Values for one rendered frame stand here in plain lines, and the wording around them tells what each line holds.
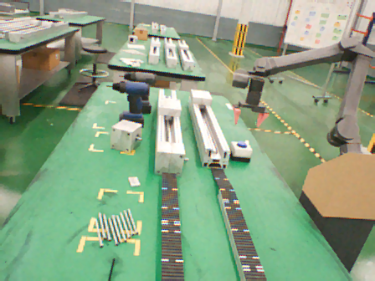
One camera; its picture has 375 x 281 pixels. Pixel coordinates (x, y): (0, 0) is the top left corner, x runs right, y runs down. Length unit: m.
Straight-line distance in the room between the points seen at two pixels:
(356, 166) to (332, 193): 0.12
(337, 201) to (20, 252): 0.95
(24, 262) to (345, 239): 1.04
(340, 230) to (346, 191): 0.18
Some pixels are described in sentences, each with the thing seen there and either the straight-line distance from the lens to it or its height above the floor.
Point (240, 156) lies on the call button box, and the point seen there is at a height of 0.80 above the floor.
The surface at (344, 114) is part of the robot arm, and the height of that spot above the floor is 1.08.
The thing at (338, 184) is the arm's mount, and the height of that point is 0.91.
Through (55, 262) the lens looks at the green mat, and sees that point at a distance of 0.81.
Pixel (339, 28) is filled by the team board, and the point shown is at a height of 1.42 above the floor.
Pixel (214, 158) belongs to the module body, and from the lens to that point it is 1.22.
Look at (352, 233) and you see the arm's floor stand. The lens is 1.29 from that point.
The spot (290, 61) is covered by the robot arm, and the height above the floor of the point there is 1.22.
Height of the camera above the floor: 1.36
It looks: 23 degrees down
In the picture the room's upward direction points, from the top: 9 degrees clockwise
